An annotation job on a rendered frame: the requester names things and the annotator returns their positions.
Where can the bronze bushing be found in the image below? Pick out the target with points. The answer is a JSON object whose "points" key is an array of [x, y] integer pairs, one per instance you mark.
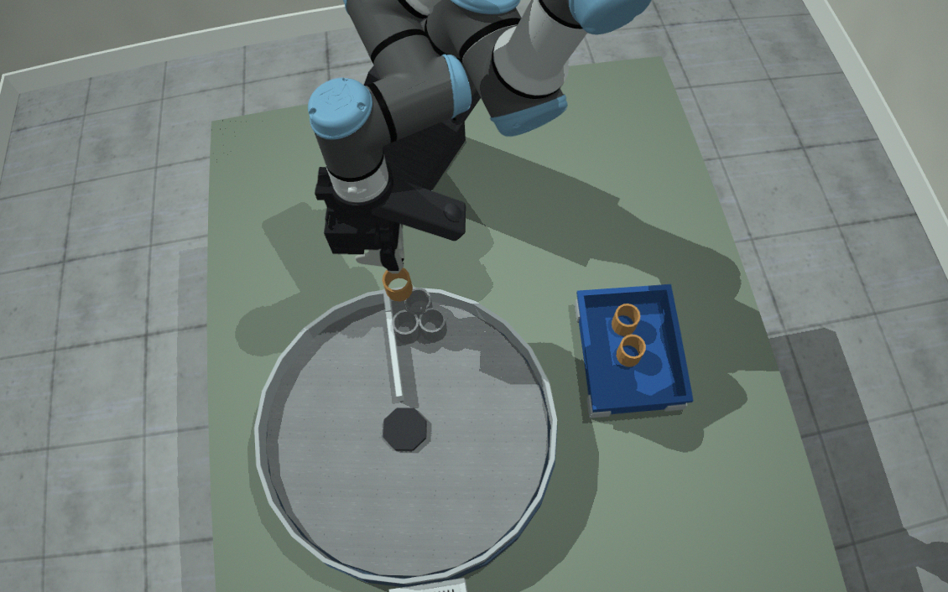
{"points": [[630, 311], [634, 341], [401, 294]]}

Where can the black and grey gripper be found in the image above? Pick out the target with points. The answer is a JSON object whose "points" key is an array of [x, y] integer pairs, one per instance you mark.
{"points": [[354, 221]]}

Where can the grey metal sleeve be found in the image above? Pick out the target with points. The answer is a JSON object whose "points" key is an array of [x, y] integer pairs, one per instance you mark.
{"points": [[418, 294], [404, 316], [428, 315]]}

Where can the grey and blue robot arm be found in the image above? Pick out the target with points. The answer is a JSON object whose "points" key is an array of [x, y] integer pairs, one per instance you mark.
{"points": [[518, 80]]}

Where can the grey round turntable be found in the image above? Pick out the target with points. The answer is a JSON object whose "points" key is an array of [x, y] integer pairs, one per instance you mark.
{"points": [[414, 474]]}

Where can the blue rectangular crate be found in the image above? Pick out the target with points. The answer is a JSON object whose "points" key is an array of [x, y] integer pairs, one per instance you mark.
{"points": [[662, 371]]}

